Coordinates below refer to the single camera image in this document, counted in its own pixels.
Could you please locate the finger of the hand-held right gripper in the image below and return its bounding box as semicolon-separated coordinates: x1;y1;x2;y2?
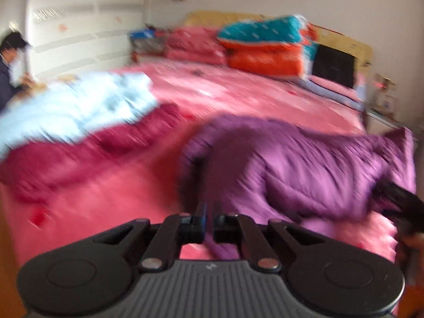
374;179;406;206

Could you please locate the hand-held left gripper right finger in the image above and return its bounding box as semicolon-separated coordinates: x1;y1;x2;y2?
214;202;320;271

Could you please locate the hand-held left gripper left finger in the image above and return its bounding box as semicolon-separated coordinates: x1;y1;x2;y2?
94;202;207;271

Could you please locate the purple down jacket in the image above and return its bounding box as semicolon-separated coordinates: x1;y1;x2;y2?
179;114;417;262

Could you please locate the white nightstand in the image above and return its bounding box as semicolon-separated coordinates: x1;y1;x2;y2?
364;109;409;137

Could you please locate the stack of pink blue quilts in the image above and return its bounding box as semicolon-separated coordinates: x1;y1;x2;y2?
298;73;365;112

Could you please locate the dark red down jacket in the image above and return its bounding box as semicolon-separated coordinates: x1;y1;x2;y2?
0;103;186;203

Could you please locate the black cloth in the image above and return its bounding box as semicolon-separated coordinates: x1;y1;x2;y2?
311;45;357;90

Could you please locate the yellow headboard cover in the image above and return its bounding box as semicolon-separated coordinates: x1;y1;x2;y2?
184;11;374;71

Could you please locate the light blue down jacket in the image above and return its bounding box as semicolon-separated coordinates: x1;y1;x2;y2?
0;71;163;160

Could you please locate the orange folded quilt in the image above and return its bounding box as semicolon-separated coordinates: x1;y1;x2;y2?
227;41;312;81

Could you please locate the pink heart-print folded blanket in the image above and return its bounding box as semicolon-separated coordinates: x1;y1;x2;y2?
164;26;230;67

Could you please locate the stack of shoe boxes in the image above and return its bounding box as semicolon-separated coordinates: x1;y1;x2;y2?
129;28;170;58

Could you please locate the teal dotted folded quilt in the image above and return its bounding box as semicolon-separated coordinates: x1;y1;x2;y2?
217;14;312;46

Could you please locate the white wardrobe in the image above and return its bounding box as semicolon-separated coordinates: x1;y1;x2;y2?
26;0;147;81

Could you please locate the photo frame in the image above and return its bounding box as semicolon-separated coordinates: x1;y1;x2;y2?
378;93;399;117

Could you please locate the wall socket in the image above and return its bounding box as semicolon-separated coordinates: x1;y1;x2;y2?
374;76;397;92

